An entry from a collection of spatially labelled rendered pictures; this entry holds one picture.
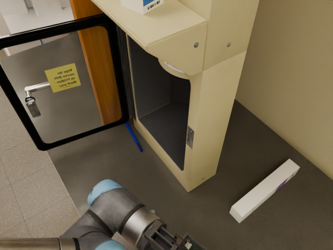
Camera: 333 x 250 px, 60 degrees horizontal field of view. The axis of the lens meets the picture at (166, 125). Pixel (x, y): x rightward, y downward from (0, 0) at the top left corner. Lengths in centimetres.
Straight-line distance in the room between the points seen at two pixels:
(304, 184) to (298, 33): 45
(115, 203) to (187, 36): 36
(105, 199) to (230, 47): 39
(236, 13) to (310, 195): 65
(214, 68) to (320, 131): 55
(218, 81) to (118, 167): 50
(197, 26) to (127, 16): 11
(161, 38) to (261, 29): 62
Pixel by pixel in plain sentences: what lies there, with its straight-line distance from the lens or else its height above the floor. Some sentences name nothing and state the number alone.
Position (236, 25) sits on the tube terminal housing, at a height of 148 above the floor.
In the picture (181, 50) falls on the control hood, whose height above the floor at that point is 148.
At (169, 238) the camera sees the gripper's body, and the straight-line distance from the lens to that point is 59.
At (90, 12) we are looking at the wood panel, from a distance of 80.
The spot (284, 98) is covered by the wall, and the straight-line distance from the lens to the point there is 105.
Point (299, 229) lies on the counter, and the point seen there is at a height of 94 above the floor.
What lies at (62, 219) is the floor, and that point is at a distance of 199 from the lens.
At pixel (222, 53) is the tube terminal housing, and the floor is 143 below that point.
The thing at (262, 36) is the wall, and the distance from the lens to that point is 101.
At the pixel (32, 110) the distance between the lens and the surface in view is 85.
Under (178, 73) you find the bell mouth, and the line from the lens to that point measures 66.
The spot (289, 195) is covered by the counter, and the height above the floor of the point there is 94.
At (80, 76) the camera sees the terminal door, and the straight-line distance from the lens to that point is 82.
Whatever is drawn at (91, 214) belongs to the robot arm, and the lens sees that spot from 62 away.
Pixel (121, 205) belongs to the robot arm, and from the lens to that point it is 61.
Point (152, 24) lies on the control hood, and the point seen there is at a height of 151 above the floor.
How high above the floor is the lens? 175
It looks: 50 degrees down
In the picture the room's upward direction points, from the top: straight up
